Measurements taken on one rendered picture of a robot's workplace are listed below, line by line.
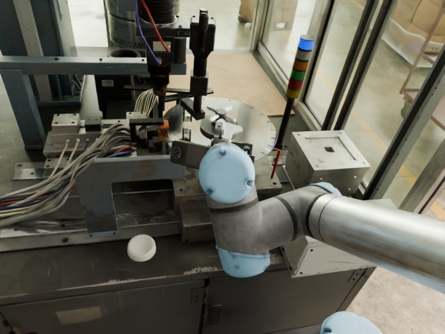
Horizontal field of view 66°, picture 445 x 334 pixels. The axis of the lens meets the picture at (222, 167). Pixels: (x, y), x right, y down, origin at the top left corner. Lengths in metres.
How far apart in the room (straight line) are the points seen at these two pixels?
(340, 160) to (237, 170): 0.65
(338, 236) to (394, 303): 1.51
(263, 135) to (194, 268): 0.40
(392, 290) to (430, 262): 1.61
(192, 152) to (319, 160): 0.48
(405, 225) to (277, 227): 0.17
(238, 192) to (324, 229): 0.13
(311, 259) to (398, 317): 1.12
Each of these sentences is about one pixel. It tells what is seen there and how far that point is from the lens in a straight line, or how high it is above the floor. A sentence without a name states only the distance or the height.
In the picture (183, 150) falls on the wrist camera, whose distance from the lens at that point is 0.67.
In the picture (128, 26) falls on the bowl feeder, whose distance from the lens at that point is 1.51.
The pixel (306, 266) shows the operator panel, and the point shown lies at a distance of 0.90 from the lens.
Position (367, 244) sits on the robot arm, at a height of 1.18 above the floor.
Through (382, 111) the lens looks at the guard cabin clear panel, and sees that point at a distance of 1.10.
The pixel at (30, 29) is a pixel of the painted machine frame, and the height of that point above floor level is 1.04.
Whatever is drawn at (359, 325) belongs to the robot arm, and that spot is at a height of 0.97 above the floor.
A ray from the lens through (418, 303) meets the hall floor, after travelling 2.06.
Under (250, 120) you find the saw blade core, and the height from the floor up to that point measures 0.95.
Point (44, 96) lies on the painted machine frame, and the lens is 1.47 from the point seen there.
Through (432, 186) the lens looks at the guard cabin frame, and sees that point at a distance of 0.95.
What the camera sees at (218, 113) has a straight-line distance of 0.95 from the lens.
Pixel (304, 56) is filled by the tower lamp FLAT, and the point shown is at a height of 1.11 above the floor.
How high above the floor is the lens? 1.51
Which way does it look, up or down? 41 degrees down
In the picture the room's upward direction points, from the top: 8 degrees clockwise
